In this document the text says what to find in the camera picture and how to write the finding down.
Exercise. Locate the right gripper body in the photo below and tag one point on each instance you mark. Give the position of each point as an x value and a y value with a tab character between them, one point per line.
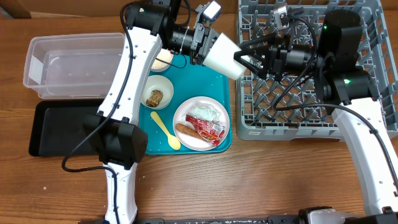
277	58

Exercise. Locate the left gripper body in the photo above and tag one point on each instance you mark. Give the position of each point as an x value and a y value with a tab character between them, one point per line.
198	43

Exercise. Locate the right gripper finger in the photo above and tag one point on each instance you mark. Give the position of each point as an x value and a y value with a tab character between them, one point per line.
263	39
256	69

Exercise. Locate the white plastic cup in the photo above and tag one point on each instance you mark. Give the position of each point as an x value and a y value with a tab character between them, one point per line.
221	58

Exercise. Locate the white bowl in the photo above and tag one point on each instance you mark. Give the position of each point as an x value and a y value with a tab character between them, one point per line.
158	82

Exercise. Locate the white napkin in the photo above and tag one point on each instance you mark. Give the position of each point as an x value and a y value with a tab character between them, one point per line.
204	112

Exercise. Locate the brown food chunk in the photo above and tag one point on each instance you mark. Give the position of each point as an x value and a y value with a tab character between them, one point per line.
155	98

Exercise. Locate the red snack wrapper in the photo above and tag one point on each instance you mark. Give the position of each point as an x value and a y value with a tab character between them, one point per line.
210	131

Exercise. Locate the brown sausage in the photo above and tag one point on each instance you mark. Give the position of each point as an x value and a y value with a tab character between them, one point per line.
188	131

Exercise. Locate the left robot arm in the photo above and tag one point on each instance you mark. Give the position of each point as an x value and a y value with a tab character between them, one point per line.
113	131

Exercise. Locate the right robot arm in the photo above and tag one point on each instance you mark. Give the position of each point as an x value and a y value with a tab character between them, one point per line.
349	95

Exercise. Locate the teal serving tray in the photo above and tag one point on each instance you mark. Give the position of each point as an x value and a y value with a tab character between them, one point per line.
189	81

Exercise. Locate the white round plate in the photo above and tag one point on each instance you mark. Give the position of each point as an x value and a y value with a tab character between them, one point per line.
194	144

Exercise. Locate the yellow plastic spoon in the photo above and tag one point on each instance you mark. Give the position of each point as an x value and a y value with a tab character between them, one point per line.
173	142

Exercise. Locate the clear plastic bin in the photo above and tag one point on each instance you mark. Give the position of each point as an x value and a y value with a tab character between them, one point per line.
72	66

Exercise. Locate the black plastic tray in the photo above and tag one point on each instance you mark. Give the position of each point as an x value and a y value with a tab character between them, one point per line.
58	126

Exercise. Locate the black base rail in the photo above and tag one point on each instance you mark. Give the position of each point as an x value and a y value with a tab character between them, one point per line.
275	219

